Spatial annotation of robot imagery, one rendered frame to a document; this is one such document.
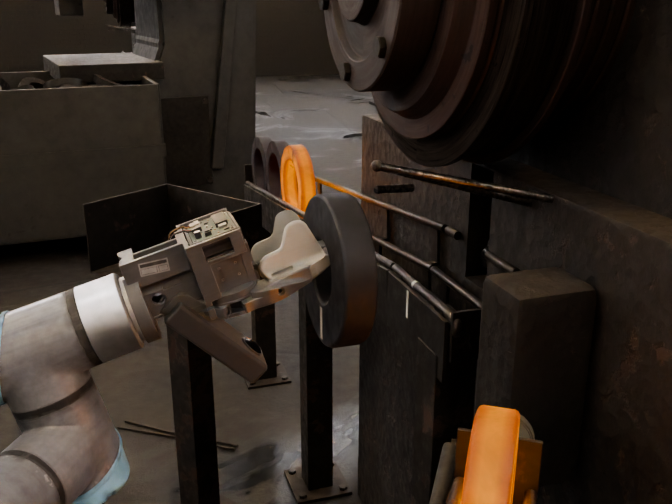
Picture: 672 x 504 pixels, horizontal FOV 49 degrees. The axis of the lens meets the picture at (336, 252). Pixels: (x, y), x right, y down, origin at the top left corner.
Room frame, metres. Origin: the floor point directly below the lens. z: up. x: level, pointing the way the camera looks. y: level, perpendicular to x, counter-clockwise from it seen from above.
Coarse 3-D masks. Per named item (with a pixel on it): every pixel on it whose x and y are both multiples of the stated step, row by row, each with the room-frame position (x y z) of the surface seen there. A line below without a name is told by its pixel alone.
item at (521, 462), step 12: (468, 432) 0.57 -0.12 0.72; (456, 444) 0.57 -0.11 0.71; (468, 444) 0.57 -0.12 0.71; (528, 444) 0.55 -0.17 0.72; (540, 444) 0.55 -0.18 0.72; (456, 456) 0.57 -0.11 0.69; (528, 456) 0.55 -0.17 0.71; (540, 456) 0.55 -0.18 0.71; (456, 468) 0.57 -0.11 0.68; (516, 468) 0.55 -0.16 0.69; (528, 468) 0.55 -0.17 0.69; (540, 468) 0.55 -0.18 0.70; (516, 480) 0.55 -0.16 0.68; (528, 480) 0.55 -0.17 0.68; (516, 492) 0.55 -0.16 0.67
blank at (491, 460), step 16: (480, 416) 0.49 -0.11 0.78; (496, 416) 0.49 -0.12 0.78; (512, 416) 0.49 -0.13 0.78; (480, 432) 0.47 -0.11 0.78; (496, 432) 0.47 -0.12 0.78; (512, 432) 0.47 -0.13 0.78; (480, 448) 0.46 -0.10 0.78; (496, 448) 0.46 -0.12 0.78; (512, 448) 0.46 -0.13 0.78; (480, 464) 0.45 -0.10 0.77; (496, 464) 0.45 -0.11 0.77; (512, 464) 0.45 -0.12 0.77; (464, 480) 0.44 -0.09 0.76; (480, 480) 0.44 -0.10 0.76; (496, 480) 0.44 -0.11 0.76; (512, 480) 0.45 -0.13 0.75; (464, 496) 0.43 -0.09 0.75; (480, 496) 0.43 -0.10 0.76; (496, 496) 0.43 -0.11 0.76; (512, 496) 0.52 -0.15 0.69
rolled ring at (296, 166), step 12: (288, 156) 1.65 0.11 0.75; (300, 156) 1.59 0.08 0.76; (288, 168) 1.69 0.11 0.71; (300, 168) 1.57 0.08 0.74; (312, 168) 1.58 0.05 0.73; (288, 180) 1.70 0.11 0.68; (300, 180) 1.56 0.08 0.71; (312, 180) 1.56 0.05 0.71; (288, 192) 1.69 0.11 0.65; (300, 192) 1.56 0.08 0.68; (312, 192) 1.56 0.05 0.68; (300, 204) 1.56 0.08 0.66; (300, 216) 1.57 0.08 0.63
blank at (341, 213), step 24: (312, 216) 0.73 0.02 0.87; (336, 216) 0.66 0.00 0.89; (360, 216) 0.67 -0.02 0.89; (336, 240) 0.65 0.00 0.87; (360, 240) 0.65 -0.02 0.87; (336, 264) 0.65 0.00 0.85; (360, 264) 0.63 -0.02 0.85; (312, 288) 0.72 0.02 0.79; (336, 288) 0.65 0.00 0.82; (360, 288) 0.63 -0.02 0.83; (312, 312) 0.72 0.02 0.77; (336, 312) 0.65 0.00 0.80; (360, 312) 0.63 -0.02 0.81; (336, 336) 0.64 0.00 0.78; (360, 336) 0.64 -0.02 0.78
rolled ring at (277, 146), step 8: (272, 144) 1.82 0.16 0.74; (280, 144) 1.79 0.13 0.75; (288, 144) 1.80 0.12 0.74; (272, 152) 1.82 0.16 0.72; (280, 152) 1.76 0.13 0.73; (272, 160) 1.86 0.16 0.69; (280, 160) 1.75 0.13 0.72; (272, 168) 1.87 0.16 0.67; (280, 168) 1.75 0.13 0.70; (272, 176) 1.87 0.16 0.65; (280, 176) 1.75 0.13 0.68; (272, 184) 1.86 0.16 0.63; (280, 184) 1.75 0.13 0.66; (272, 192) 1.85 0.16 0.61; (280, 192) 1.75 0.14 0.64
